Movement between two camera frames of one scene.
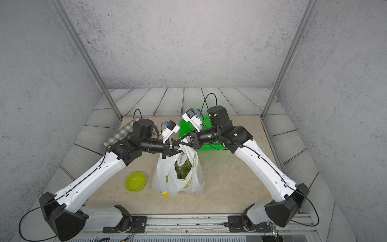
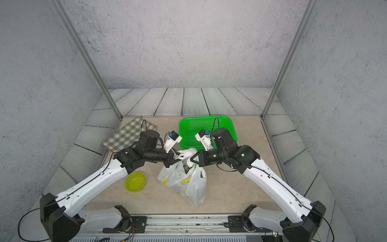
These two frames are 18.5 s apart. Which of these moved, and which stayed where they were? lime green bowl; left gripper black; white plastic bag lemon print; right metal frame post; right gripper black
Moved: left gripper black; white plastic bag lemon print; right gripper black
Stayed: lime green bowl; right metal frame post
